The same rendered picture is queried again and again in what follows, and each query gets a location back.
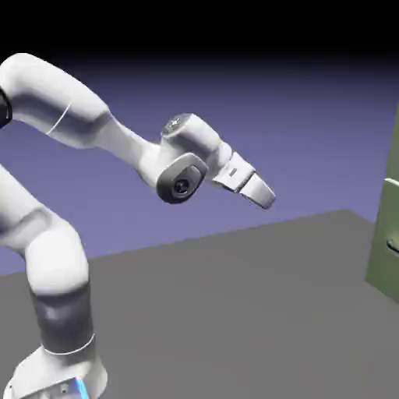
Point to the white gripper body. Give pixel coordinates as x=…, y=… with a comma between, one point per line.
x=259, y=191

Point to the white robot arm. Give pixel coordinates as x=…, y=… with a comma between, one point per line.
x=71, y=103

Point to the green cabinet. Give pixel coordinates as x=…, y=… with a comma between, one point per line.
x=386, y=218

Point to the green drawer front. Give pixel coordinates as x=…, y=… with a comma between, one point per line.
x=382, y=268
x=391, y=152

